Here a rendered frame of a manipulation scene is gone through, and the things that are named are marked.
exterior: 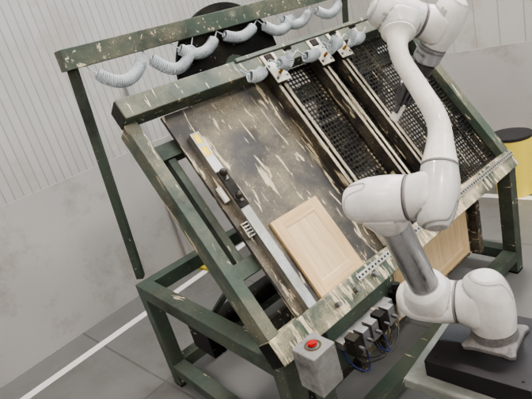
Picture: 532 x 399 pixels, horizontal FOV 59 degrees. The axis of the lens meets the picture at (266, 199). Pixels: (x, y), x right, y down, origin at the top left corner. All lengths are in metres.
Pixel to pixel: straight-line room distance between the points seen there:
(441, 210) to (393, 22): 0.57
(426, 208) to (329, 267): 1.02
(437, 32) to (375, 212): 0.59
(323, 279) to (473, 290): 0.72
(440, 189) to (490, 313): 0.62
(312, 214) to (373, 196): 0.99
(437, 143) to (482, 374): 0.83
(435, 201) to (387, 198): 0.13
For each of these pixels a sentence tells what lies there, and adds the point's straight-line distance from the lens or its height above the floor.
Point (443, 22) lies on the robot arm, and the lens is 1.58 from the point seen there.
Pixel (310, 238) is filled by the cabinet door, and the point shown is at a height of 1.09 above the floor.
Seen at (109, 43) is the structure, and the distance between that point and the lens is 2.63.
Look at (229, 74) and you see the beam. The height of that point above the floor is 1.88.
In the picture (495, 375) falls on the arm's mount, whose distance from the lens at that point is 1.82.
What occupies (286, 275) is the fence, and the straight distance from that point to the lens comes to 2.10.
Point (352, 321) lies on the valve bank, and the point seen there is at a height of 0.75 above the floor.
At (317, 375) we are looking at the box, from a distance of 1.85.
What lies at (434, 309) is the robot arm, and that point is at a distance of 1.80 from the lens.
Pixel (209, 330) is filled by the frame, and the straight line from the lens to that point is 2.44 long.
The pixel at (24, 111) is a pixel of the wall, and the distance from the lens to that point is 4.22.
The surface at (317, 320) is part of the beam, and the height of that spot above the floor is 0.86.
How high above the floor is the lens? 2.08
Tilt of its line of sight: 20 degrees down
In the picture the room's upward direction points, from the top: 16 degrees counter-clockwise
